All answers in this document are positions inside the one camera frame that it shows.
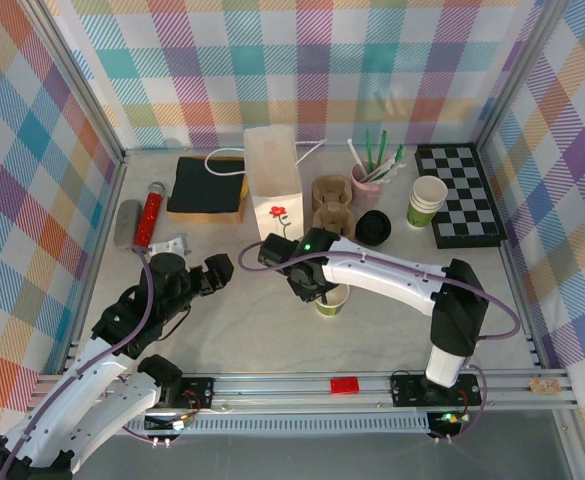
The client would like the aluminium frame post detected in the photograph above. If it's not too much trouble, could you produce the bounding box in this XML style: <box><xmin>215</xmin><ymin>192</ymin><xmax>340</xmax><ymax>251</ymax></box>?
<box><xmin>474</xmin><ymin>0</ymin><xmax>563</xmax><ymax>151</ymax></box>
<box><xmin>19</xmin><ymin>0</ymin><xmax>127</xmax><ymax>166</ymax></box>

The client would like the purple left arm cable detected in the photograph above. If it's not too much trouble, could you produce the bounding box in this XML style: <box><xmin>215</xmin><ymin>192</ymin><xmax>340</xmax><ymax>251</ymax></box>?
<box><xmin>0</xmin><ymin>244</ymin><xmax>156</xmax><ymax>480</ymax></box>

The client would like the grey oblong case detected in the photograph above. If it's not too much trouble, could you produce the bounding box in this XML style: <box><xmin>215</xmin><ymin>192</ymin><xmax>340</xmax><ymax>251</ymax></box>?
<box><xmin>113</xmin><ymin>198</ymin><xmax>144</xmax><ymax>249</ymax></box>

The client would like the red plastic block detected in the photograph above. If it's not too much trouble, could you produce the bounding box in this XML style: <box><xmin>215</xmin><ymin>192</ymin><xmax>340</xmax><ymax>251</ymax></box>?
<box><xmin>329</xmin><ymin>377</ymin><xmax>362</xmax><ymax>396</ymax></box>

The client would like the green paper cup stack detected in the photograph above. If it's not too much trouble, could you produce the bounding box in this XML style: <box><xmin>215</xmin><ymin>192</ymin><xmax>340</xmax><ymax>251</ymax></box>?
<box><xmin>405</xmin><ymin>174</ymin><xmax>449</xmax><ymax>229</ymax></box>

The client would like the black grey chessboard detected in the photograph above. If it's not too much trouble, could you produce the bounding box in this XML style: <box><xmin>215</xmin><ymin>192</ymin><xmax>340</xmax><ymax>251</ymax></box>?
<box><xmin>413</xmin><ymin>143</ymin><xmax>506</xmax><ymax>250</ymax></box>

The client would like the black cup lid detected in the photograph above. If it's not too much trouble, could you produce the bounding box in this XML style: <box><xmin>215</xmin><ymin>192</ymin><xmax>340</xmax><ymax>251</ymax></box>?
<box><xmin>354</xmin><ymin>209</ymin><xmax>391</xmax><ymax>246</ymax></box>

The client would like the grey slotted cable duct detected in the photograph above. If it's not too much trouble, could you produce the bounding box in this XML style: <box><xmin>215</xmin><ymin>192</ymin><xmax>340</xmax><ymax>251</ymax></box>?
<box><xmin>121</xmin><ymin>417</ymin><xmax>433</xmax><ymax>435</ymax></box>

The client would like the white flower paper bag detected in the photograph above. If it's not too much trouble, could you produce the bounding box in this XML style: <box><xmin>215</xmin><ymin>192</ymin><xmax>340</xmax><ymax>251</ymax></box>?
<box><xmin>205</xmin><ymin>126</ymin><xmax>326</xmax><ymax>241</ymax></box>

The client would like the small electronics board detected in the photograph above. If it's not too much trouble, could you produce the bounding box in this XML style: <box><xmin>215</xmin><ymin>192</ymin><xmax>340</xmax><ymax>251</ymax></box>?
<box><xmin>144</xmin><ymin>412</ymin><xmax>194</xmax><ymax>435</ymax></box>
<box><xmin>425</xmin><ymin>409</ymin><xmax>469</xmax><ymax>432</ymax></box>

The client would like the green paper coffee cup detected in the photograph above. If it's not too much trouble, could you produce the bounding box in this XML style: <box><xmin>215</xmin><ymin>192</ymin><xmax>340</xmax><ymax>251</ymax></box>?
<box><xmin>314</xmin><ymin>281</ymin><xmax>352</xmax><ymax>319</ymax></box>

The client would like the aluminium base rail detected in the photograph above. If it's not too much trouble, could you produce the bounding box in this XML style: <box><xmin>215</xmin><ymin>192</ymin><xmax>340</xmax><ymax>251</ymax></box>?
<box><xmin>31</xmin><ymin>368</ymin><xmax>579</xmax><ymax>414</ymax></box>

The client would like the red glitter tube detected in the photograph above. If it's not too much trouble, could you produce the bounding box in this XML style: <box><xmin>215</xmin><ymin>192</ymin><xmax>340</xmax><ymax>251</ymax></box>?
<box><xmin>131</xmin><ymin>181</ymin><xmax>167</xmax><ymax>250</ymax></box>

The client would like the small wooden tag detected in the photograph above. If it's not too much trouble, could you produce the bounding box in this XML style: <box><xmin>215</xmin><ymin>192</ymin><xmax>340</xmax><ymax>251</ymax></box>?
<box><xmin>529</xmin><ymin>378</ymin><xmax>561</xmax><ymax>396</ymax></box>

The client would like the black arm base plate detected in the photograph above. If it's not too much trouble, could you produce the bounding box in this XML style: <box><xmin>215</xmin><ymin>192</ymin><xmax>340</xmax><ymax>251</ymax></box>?
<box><xmin>390</xmin><ymin>370</ymin><xmax>484</xmax><ymax>407</ymax></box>
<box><xmin>171</xmin><ymin>377</ymin><xmax>216</xmax><ymax>409</ymax></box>

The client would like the white paper straw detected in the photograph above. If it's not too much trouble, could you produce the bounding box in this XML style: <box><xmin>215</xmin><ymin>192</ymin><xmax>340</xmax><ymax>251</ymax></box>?
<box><xmin>361</xmin><ymin>160</ymin><xmax>407</xmax><ymax>185</ymax></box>

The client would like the pink straw holder cup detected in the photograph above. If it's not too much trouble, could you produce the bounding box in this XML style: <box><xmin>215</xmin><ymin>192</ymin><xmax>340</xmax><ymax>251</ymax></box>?
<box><xmin>350</xmin><ymin>163</ymin><xmax>384</xmax><ymax>209</ymax></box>

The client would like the white plastic straw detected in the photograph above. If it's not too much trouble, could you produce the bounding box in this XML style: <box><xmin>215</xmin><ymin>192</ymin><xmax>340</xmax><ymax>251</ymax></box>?
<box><xmin>346</xmin><ymin>138</ymin><xmax>368</xmax><ymax>176</ymax></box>

